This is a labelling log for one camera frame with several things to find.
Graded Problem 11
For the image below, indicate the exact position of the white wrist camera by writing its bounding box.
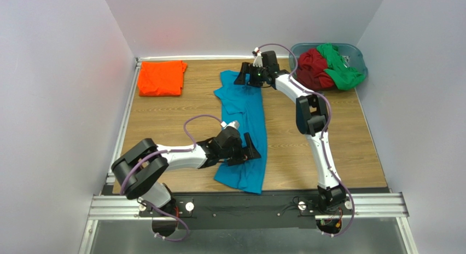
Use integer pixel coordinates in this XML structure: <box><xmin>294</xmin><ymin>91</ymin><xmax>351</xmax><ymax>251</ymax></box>
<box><xmin>220</xmin><ymin>120</ymin><xmax>240</xmax><ymax>130</ymax></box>
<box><xmin>253</xmin><ymin>47</ymin><xmax>263</xmax><ymax>68</ymax></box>

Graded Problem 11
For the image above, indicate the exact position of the translucent teal plastic bin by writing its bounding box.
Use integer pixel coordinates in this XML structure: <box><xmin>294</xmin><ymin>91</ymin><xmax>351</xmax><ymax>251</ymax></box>
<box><xmin>289</xmin><ymin>43</ymin><xmax>368</xmax><ymax>90</ymax></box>

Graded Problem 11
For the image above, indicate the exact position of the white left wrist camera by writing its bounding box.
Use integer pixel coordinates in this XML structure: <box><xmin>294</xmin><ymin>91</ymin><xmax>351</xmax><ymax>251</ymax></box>
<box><xmin>220</xmin><ymin>120</ymin><xmax>240</xmax><ymax>130</ymax></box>

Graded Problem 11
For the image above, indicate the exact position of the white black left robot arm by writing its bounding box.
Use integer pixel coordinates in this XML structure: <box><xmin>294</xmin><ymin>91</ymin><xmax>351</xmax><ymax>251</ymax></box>
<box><xmin>111</xmin><ymin>126</ymin><xmax>261</xmax><ymax>209</ymax></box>

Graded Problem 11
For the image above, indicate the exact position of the blue t shirt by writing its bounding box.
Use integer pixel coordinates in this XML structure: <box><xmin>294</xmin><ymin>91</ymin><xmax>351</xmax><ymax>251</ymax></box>
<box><xmin>214</xmin><ymin>70</ymin><xmax>268</xmax><ymax>194</ymax></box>

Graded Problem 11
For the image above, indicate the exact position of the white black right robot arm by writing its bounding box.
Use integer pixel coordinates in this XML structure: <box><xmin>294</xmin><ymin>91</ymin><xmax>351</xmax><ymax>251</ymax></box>
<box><xmin>234</xmin><ymin>48</ymin><xmax>346</xmax><ymax>211</ymax></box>

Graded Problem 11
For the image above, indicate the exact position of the aluminium left side rail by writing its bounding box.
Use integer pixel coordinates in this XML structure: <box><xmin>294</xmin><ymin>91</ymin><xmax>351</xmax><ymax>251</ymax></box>
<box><xmin>104</xmin><ymin>57</ymin><xmax>141</xmax><ymax>185</ymax></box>

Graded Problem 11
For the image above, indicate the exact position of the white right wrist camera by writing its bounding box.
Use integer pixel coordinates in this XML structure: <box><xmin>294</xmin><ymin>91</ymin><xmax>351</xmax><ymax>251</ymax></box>
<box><xmin>253</xmin><ymin>47</ymin><xmax>263</xmax><ymax>68</ymax></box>

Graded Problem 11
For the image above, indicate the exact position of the green t shirt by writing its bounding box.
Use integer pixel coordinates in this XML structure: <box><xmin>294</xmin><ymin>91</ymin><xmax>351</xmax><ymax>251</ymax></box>
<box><xmin>316</xmin><ymin>43</ymin><xmax>366</xmax><ymax>91</ymax></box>

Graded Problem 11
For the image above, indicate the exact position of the aluminium front frame rail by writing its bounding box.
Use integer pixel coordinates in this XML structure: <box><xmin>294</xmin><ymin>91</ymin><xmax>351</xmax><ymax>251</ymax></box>
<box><xmin>88</xmin><ymin>193</ymin><xmax>409</xmax><ymax>221</ymax></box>

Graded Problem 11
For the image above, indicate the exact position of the folded orange t shirt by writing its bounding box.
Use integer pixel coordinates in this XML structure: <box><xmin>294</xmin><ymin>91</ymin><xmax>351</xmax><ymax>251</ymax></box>
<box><xmin>137</xmin><ymin>60</ymin><xmax>188</xmax><ymax>97</ymax></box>

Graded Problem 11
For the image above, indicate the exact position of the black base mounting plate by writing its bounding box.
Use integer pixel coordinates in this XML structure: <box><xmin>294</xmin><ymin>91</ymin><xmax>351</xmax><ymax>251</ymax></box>
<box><xmin>102</xmin><ymin>187</ymin><xmax>391</xmax><ymax>230</ymax></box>

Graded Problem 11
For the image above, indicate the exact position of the dark red t shirt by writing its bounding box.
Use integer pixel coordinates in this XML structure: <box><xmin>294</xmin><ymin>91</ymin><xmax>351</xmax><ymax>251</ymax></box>
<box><xmin>296</xmin><ymin>48</ymin><xmax>336</xmax><ymax>91</ymax></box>

